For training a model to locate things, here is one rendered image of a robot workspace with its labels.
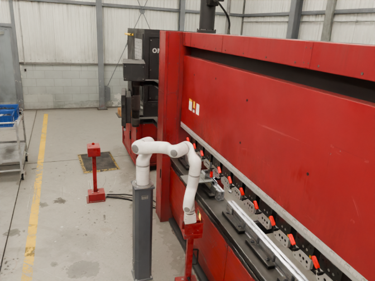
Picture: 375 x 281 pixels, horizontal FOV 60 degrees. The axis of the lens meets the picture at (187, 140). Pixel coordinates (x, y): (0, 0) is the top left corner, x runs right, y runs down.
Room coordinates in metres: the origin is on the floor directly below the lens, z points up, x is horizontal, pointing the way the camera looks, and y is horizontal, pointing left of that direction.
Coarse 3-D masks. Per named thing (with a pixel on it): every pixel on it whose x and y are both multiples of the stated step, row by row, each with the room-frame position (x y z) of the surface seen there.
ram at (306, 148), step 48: (192, 96) 3.33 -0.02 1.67; (240, 96) 2.39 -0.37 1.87; (288, 96) 1.87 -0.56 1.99; (336, 96) 1.53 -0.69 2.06; (240, 144) 2.32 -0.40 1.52; (288, 144) 1.80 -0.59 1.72; (336, 144) 1.47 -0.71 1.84; (288, 192) 1.74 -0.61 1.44; (336, 192) 1.42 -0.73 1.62; (336, 240) 1.36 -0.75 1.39
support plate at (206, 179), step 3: (201, 174) 2.90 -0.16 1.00; (183, 177) 2.80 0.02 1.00; (186, 177) 2.80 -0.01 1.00; (201, 177) 2.82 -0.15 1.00; (204, 177) 2.82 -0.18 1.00; (207, 177) 2.83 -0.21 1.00; (183, 180) 2.75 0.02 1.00; (186, 180) 2.74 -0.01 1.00; (201, 180) 2.76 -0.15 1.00; (204, 180) 2.76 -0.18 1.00; (207, 180) 2.77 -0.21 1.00; (210, 180) 2.77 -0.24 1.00; (186, 183) 2.67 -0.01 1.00
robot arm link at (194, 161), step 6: (186, 144) 2.43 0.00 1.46; (192, 144) 2.46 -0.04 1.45; (192, 150) 2.40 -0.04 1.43; (192, 156) 2.34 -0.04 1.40; (198, 156) 2.36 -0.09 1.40; (192, 162) 2.32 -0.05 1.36; (198, 162) 2.31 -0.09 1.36; (192, 168) 2.31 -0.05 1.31; (198, 168) 2.31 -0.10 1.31; (192, 174) 2.31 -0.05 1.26; (198, 174) 2.32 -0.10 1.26
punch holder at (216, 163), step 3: (213, 156) 2.73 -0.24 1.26; (213, 159) 2.73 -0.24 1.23; (216, 159) 2.68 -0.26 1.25; (213, 162) 2.72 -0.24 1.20; (216, 162) 2.67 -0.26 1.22; (219, 162) 2.61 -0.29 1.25; (213, 165) 2.72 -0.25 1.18; (216, 165) 2.67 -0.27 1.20; (219, 165) 2.60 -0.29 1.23; (222, 165) 2.61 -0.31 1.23; (216, 168) 2.66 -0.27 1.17; (213, 171) 2.70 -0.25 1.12; (216, 171) 2.65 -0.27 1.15; (213, 174) 2.70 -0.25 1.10; (216, 174) 2.64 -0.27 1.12; (219, 174) 2.60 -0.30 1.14; (219, 177) 2.61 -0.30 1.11
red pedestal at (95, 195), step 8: (88, 144) 4.08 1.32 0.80; (96, 144) 4.10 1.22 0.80; (88, 152) 3.94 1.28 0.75; (96, 152) 3.97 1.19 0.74; (96, 168) 4.04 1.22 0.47; (96, 176) 4.04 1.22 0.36; (96, 184) 4.04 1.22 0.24; (88, 192) 4.02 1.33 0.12; (96, 192) 4.02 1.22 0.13; (104, 192) 4.04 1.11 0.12; (88, 200) 3.99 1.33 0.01; (96, 200) 3.98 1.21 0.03; (104, 200) 4.01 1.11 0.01
